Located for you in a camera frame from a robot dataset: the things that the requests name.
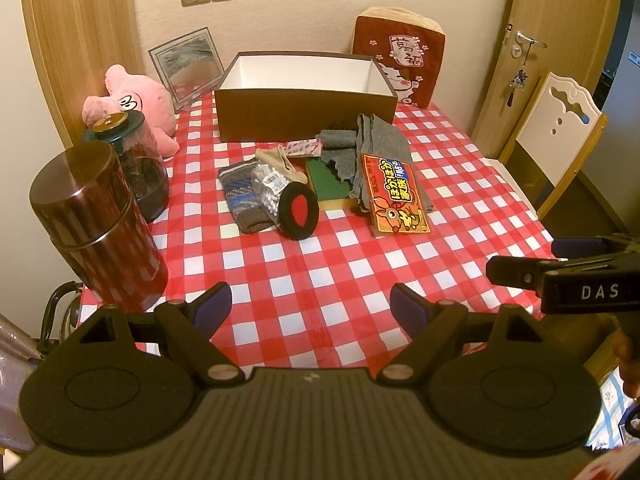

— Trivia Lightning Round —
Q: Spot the orange heat pack packet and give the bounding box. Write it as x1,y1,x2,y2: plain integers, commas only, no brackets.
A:
361,153,431,234

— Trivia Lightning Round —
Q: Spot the green yellow sponge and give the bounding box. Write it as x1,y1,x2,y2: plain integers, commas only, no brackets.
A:
306,158,357,211

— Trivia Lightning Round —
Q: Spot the grey towel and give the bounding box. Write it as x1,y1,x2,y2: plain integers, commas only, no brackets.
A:
314,112,435,214

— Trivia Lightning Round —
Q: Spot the pink patterned small packet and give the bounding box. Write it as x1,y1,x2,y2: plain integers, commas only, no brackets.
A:
284,139,322,158

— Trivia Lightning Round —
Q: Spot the striped grey blue sock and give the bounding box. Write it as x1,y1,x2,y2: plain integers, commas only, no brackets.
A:
218,157,273,234

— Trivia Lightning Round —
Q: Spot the person's right hand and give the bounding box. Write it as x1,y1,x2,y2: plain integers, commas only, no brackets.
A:
613,330,640,399

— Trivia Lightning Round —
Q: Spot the red white checkered tablecloth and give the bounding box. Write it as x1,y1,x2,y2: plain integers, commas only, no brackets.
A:
78,92,559,370

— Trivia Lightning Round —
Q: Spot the white wooden chair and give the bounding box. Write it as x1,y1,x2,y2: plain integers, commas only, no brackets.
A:
483,72,608,220

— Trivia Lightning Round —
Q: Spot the hanging key charm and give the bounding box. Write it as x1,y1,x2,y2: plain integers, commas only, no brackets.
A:
506,58,528,107

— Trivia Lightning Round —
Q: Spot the brown cylindrical tin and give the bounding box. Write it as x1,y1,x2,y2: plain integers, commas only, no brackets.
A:
29,141,168,312

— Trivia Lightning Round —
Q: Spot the glass jar with gold lid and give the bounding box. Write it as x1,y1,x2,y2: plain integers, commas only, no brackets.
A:
84,110,169,222

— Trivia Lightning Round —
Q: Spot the wooden door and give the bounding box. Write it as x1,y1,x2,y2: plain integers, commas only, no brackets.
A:
472,0,620,158

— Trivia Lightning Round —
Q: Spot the brown cardboard box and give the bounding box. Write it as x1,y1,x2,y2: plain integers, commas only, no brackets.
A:
215,51,398,143

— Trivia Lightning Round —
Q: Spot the pink plush toy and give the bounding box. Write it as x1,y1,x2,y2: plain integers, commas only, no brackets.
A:
81,64,180,158

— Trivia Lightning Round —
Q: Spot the red lucky cat cushion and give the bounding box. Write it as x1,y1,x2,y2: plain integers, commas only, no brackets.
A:
352,6,446,108

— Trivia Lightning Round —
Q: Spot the silver door handle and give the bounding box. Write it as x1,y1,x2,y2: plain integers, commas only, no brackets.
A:
511,30,548,58

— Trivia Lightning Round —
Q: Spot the clear acrylic photo frame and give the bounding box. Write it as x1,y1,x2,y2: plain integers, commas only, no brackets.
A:
149,27,224,112

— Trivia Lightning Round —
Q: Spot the wooden wall panel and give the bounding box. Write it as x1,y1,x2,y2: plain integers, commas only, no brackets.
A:
22,0,144,148

